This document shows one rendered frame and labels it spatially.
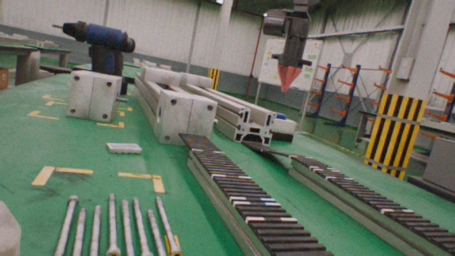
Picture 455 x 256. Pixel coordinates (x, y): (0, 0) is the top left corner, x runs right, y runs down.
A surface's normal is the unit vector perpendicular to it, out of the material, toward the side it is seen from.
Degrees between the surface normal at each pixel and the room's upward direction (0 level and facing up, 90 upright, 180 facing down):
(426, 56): 90
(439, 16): 90
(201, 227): 0
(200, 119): 90
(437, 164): 90
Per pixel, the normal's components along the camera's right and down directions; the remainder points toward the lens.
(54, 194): 0.20, -0.97
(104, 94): 0.18, 0.20
